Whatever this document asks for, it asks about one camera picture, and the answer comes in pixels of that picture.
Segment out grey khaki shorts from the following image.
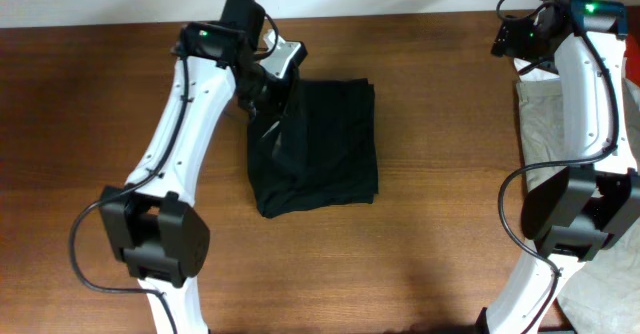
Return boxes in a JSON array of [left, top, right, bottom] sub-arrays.
[[516, 80, 639, 334]]

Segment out black shorts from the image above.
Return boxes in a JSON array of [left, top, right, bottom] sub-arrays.
[[247, 78, 379, 219]]

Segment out white cloth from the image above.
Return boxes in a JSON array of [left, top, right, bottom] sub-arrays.
[[513, 56, 560, 82]]

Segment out red cloth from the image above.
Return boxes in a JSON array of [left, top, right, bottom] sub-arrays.
[[625, 6, 640, 86]]

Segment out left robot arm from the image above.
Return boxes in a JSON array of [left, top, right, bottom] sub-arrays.
[[100, 22, 307, 333]]

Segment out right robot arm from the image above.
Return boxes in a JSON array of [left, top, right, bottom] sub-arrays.
[[476, 0, 639, 333]]

